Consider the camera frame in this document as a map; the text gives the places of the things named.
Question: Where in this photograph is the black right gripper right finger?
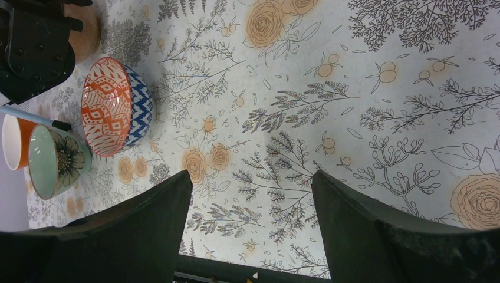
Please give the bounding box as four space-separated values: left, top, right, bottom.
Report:
312 171 499 282

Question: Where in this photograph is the floral patterned table mat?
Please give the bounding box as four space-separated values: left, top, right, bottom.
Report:
26 1 499 279

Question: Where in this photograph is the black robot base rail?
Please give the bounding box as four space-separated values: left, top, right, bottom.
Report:
173 255 330 282

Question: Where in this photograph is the orange white bowl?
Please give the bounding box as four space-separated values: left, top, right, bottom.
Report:
2 114 37 170

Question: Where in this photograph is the light green celadon bowl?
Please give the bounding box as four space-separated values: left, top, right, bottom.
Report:
28 124 92 200

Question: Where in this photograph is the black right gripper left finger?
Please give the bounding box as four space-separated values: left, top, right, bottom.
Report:
1 170 193 282

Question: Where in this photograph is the red patterned small bowl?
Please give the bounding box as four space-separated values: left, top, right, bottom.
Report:
81 57 156 157

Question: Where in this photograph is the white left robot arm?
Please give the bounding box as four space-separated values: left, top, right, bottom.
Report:
1 1 101 105

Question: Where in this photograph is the brown ceramic bowl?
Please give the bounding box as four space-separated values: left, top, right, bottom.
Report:
63 4 101 65

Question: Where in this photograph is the light blue perforated music stand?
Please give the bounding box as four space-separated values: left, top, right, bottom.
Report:
1 105 72 132

